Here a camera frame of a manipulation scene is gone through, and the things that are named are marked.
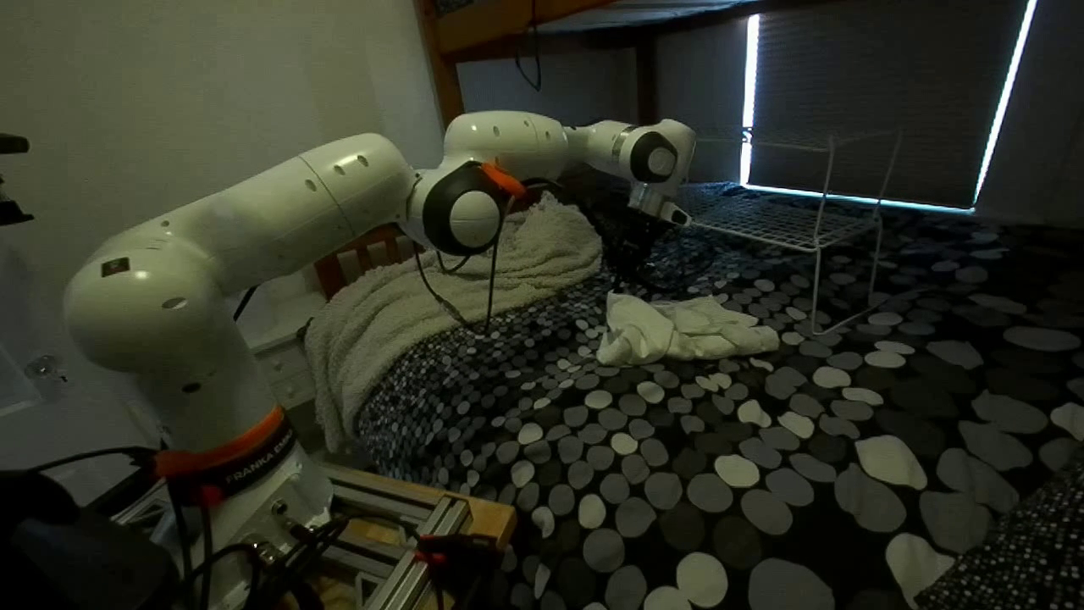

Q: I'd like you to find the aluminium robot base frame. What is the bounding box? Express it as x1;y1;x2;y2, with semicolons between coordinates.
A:
143;457;518;610

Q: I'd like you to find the white thin towel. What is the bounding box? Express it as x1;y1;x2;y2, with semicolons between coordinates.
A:
598;292;780;365

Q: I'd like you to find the black box lower left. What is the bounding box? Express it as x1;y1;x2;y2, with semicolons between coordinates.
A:
0;471;181;610

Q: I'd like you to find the black dotted bed cover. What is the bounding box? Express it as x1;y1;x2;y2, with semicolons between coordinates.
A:
353;216;1084;610

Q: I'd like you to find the black camera on left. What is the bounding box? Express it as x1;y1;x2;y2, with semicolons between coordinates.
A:
0;131;37;230

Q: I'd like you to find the wooden bed frame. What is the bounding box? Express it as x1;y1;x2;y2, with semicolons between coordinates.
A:
308;0;659;298

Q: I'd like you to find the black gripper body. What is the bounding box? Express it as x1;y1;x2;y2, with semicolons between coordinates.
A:
585;186;667;282

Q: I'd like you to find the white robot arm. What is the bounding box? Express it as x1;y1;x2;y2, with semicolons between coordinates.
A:
60;107;694;515

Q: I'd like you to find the dark window blind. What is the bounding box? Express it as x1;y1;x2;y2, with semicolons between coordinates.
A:
653;0;1084;212

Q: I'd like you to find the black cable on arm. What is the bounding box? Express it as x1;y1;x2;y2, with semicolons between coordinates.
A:
412;212;513;338

